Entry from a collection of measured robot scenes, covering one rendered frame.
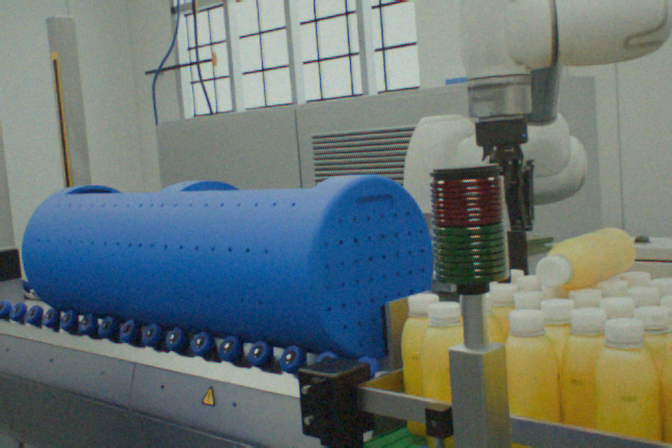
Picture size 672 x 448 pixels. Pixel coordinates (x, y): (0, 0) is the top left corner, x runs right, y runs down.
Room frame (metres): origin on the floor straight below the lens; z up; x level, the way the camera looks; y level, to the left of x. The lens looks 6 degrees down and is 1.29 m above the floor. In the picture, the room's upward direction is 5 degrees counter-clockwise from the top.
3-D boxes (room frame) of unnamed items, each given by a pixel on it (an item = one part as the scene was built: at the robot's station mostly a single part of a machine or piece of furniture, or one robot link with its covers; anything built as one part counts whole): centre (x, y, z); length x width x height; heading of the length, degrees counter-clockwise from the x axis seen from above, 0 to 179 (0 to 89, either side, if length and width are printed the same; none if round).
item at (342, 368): (1.13, 0.01, 0.95); 0.10 x 0.07 x 0.10; 135
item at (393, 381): (1.24, -0.16, 0.96); 0.40 x 0.01 x 0.03; 135
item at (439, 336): (1.08, -0.13, 0.98); 0.07 x 0.07 x 0.16
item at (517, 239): (1.30, -0.27, 1.10); 0.03 x 0.01 x 0.07; 45
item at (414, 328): (1.14, -0.11, 0.98); 0.07 x 0.07 x 0.16
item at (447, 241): (0.77, -0.12, 1.18); 0.06 x 0.06 x 0.05
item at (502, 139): (1.29, -0.26, 1.26); 0.08 x 0.07 x 0.09; 135
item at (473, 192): (0.77, -0.12, 1.23); 0.06 x 0.06 x 0.04
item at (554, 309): (1.04, -0.26, 1.07); 0.04 x 0.04 x 0.02
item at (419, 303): (1.14, -0.11, 1.07); 0.04 x 0.04 x 0.02
